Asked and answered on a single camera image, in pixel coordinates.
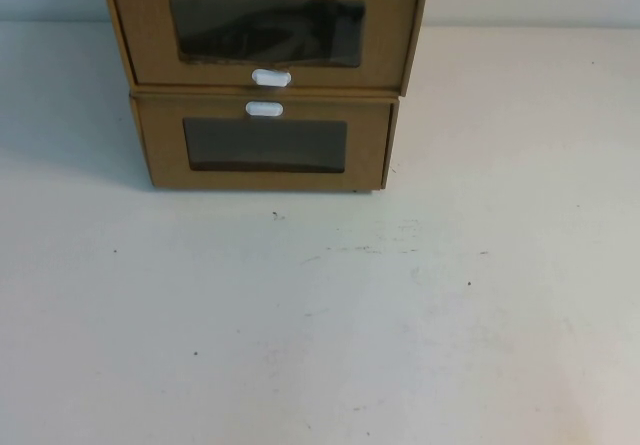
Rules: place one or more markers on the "lower cardboard drawer with window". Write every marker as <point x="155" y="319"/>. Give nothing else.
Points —
<point x="175" y="94"/>

